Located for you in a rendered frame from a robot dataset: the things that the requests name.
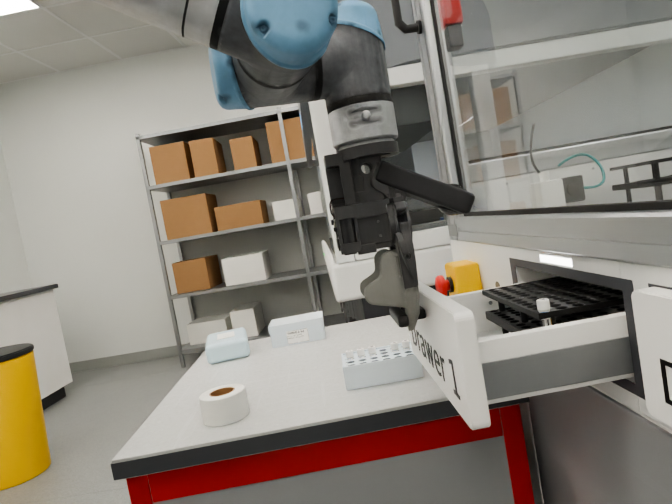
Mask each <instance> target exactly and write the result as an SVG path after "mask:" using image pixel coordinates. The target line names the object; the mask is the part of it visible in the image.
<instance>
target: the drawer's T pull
mask: <svg viewBox="0 0 672 504"><path fill-rule="evenodd" d="M389 312H390V316H391V317H392V319H393V320H394V321H395V322H396V324H397V325H398V326H399V327H400V328H403V327H408V326H409V318H408V316H407V314H406V313H405V308H402V309H401V308H400V307H390V308H389ZM424 318H426V311H425V309H424V308H423V307H421V306H420V314H419V317H418V320H419V319H424Z"/></svg>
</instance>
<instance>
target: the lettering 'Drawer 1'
mask: <svg viewBox="0 0 672 504"><path fill-rule="evenodd" d="M414 332H415V329H414ZM416 334H417V338H416ZM418 335H419V332H417V330H416V332H415V339H416V343H415V342H414V337H413V331H412V337H413V343H414V344H415V346H417V340H418ZM420 338H422V341H423V343H421V348H422V346H423V347H424V352H423V348H422V353H423V356H424V357H426V351H425V345H426V340H425V339H424V340H425V345H424V340H423V337H422V335H420ZM418 346H419V340H418ZM427 346H428V349H427ZM430 349H431V353H430ZM426 350H427V355H428V359H429V363H430V358H431V362H432V367H433V368H434V364H433V355H432V346H431V345H430V348H429V343H428V342H427V345H426ZM419 351H420V346H419ZM429 353H430V354H429ZM433 354H434V361H435V366H436V369H437V372H438V374H439V376H442V375H441V373H440V372H439V371H438V368H437V365H436V363H437V364H438V365H439V366H440V362H439V358H438V354H437V352H436V350H434V351H433ZM435 354H436V355H437V359H438V361H437V360H436V359H435ZM426 359H427V357H426ZM448 360H449V364H451V367H452V373H453V379H454V385H455V390H454V389H453V390H454V394H455V395H456V396H457V397H458V399H459V400H460V396H459V394H458V393H457V387H456V381H455V375H454V369H453V362H452V360H451V359H448ZM440 361H441V367H442V373H443V379H444V381H445V377H444V371H443V364H442V362H443V363H444V359H443V358H441V356H440ZM430 364H431V363H430Z"/></svg>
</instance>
